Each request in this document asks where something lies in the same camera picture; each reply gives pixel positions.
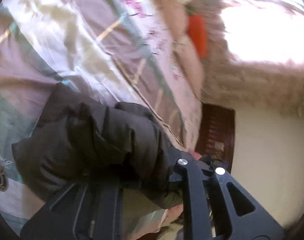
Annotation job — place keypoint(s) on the pink pillow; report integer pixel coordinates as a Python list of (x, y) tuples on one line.
[(191, 75)]

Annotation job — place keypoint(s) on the window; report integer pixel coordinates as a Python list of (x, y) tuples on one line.
[(261, 35)]

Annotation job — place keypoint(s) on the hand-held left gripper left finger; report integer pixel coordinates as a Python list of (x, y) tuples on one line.
[(74, 217)]

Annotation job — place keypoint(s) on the dark brown hooded puffer jacket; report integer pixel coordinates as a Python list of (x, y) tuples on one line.
[(104, 142)]

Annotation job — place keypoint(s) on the dark wooden nightstand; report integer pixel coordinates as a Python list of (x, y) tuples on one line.
[(216, 125)]

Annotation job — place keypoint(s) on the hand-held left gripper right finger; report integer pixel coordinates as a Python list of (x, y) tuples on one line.
[(216, 205)]

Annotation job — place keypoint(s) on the cartoon plaid bed cover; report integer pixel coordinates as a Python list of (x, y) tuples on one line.
[(67, 42)]

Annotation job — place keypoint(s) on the orange carrot plush pillow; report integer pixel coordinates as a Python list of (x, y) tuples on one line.
[(197, 32)]

